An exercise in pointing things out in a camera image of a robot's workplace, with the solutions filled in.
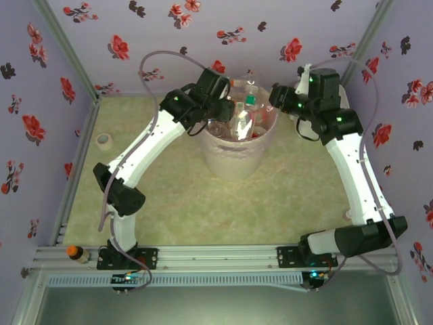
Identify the small brown bottle orange cap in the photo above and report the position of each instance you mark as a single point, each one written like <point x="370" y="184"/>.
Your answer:
<point x="78" y="255"/>

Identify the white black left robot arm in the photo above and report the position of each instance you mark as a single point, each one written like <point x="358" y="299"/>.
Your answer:
<point x="149" y="145"/>

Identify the beige tape roll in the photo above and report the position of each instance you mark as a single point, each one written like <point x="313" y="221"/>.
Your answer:
<point x="105" y="139"/>

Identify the aluminium corner post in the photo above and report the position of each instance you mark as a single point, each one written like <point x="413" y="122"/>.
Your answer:
<point x="68" y="50"/>
<point x="367" y="40"/>

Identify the aluminium side rail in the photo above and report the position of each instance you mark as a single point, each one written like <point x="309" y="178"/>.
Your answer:
<point x="78" y="162"/>

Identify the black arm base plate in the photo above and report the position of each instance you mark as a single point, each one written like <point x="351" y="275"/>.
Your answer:
<point x="287" y="257"/>
<point x="145" y="259"/>

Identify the small circuit board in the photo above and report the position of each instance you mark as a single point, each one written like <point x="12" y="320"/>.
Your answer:
<point x="316" y="276"/>
<point x="126" y="278"/>

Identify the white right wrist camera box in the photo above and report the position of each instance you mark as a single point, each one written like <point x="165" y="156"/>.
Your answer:
<point x="302" y="81"/>

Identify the aluminium front rail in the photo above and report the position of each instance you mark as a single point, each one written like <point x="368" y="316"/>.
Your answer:
<point x="220" y="257"/>

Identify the white ribbed plastic bin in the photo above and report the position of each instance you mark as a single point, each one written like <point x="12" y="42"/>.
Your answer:
<point x="233" y="162"/>

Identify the clear ribbed bottle white cap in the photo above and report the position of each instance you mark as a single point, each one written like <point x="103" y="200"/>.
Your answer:
<point x="216" y="128"/>

